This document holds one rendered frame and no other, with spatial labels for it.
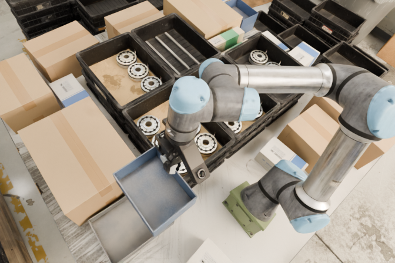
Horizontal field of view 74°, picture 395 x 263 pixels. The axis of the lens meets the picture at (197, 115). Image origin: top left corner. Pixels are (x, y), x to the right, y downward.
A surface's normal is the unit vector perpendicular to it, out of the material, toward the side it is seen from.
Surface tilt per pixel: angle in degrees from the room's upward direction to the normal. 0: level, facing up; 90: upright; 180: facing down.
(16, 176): 0
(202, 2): 0
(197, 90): 6
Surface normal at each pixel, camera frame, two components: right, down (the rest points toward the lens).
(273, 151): 0.11, -0.55
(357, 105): -0.95, -0.07
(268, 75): 0.24, -0.18
